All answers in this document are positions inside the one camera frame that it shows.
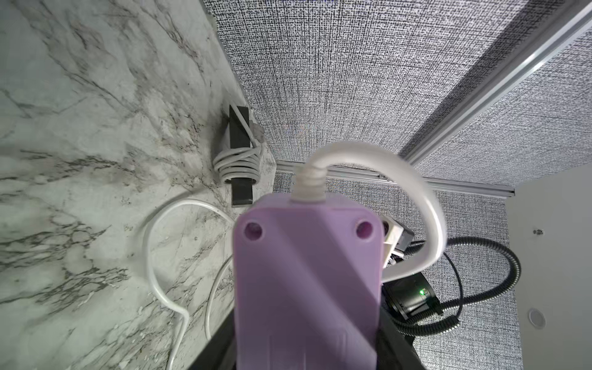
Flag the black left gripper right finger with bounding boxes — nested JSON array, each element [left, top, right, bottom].
[[376, 319, 426, 370]]

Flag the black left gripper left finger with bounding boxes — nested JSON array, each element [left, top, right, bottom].
[[188, 309, 236, 370]]

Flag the purple power strip white cord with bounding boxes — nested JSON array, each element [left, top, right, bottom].
[[142, 140, 449, 370]]

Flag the black and white power strip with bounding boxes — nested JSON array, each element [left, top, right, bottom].
[[213, 103, 263, 208]]

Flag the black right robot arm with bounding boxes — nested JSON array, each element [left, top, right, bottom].
[[382, 237, 522, 345]]

